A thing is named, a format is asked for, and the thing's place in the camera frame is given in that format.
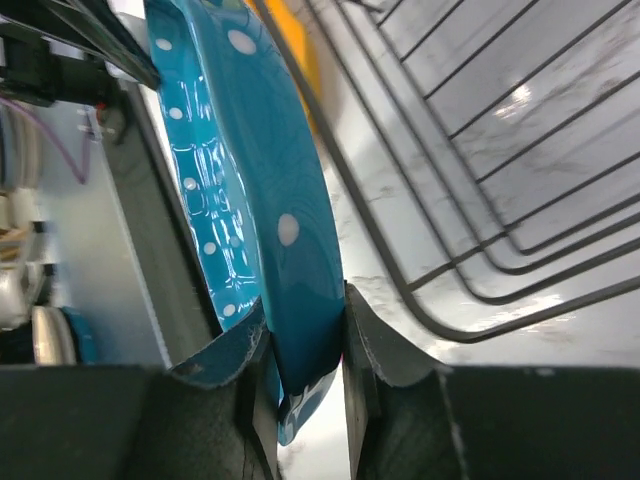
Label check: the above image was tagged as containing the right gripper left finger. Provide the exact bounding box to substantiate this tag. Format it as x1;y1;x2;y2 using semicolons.
1;304;279;479

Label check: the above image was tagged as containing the black wire dish rack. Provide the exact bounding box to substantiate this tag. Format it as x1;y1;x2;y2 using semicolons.
252;0;640;344

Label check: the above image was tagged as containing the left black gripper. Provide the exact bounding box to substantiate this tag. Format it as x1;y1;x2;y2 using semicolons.
1;0;161;144

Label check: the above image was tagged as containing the blue polka dot plate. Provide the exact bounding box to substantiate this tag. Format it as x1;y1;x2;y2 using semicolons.
144;1;345;445

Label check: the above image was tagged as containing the orange polka dot plate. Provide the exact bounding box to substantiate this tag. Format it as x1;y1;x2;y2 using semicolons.
265;0;323;101

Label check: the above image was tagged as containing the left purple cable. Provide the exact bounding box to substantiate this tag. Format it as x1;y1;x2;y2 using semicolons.
0;94;94;185

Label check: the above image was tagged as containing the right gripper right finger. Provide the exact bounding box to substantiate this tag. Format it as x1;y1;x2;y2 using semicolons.
343;286;639;479

